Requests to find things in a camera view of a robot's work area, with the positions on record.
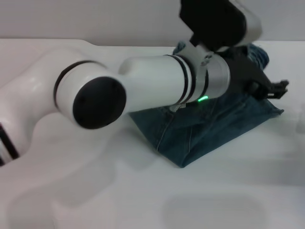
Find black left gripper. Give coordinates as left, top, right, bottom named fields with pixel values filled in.
left=224, top=51, right=290, bottom=100

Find left arm connector cable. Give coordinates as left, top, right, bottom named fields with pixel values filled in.
left=168, top=102, right=191, bottom=113

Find blue denim shorts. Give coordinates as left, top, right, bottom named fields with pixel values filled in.
left=128, top=40, right=285, bottom=169

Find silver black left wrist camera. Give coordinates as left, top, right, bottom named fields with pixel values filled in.
left=178, top=0, right=263, bottom=52

